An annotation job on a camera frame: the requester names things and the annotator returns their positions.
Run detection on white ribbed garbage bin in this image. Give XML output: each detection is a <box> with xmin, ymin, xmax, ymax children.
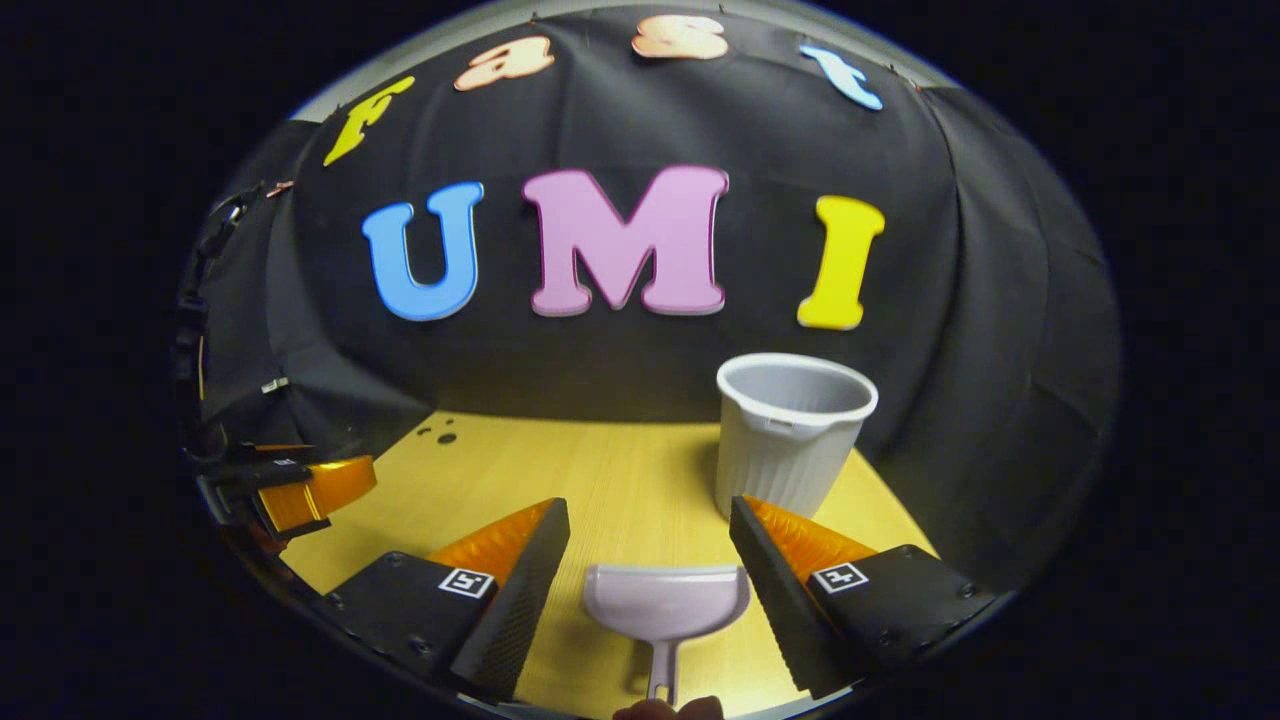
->
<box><xmin>714</xmin><ymin>352</ymin><xmax>879</xmax><ymax>521</ymax></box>

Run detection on lilac dustpan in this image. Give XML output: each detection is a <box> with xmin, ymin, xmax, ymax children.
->
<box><xmin>583</xmin><ymin>563</ymin><xmax>751</xmax><ymax>706</ymax></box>

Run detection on black backdrop cloth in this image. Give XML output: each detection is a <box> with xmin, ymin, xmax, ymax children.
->
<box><xmin>175</xmin><ymin>5</ymin><xmax>1123</xmax><ymax>591</ymax></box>

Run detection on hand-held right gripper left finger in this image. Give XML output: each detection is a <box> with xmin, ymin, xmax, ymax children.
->
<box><xmin>315</xmin><ymin>497</ymin><xmax>571</xmax><ymax>706</ymax></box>

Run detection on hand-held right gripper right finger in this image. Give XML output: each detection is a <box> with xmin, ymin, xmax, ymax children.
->
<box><xmin>728</xmin><ymin>495</ymin><xmax>1001</xmax><ymax>701</ymax></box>

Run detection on yellow wooden desktop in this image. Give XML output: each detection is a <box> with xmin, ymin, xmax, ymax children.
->
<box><xmin>280</xmin><ymin>410</ymin><xmax>941</xmax><ymax>720</ymax></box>

